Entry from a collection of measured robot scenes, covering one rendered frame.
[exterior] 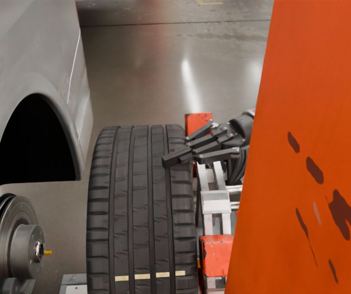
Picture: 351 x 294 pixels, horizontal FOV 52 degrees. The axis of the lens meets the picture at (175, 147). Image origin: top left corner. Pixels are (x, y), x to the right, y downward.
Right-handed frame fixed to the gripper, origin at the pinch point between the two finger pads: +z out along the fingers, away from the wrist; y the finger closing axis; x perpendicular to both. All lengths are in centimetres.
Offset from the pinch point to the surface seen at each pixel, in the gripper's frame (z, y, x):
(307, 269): 18, -44, 47
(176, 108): -89, 159, -146
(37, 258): 38, 10, -33
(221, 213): -4.4, -13.5, -7.8
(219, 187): -7.4, -8.0, -6.7
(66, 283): 38, 40, -115
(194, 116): -14.5, 15.8, -6.6
